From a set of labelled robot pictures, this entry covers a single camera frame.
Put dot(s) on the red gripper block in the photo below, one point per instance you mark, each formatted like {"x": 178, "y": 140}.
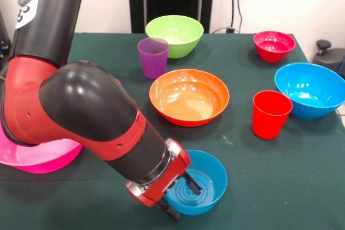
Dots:
{"x": 167, "y": 178}

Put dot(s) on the medium blue bowl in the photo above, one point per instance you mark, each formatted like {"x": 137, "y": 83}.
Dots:
{"x": 210, "y": 176}

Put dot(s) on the orange bowl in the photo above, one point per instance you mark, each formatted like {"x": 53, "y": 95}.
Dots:
{"x": 188, "y": 98}

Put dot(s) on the purple cup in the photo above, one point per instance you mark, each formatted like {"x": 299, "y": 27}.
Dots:
{"x": 153, "y": 60}

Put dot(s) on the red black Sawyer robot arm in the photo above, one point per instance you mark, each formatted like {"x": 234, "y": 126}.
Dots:
{"x": 81, "y": 106}

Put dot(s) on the black equipment tower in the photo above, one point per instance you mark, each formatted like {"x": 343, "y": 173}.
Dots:
{"x": 3, "y": 38}

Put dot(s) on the dark green tablecloth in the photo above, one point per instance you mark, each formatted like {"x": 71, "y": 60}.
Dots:
{"x": 269, "y": 173}

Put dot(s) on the large pink bowl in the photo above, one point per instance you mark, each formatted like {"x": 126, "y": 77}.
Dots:
{"x": 40, "y": 157}

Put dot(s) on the green bowl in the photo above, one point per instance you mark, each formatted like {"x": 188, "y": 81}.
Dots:
{"x": 175, "y": 36}

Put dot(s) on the large blue bowl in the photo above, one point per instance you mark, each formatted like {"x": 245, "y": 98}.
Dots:
{"x": 310, "y": 92}

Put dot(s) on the small red bowl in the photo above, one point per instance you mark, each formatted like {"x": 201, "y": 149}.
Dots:
{"x": 273, "y": 49}

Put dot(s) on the black pedestal foot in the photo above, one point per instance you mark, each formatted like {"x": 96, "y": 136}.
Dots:
{"x": 331, "y": 57}

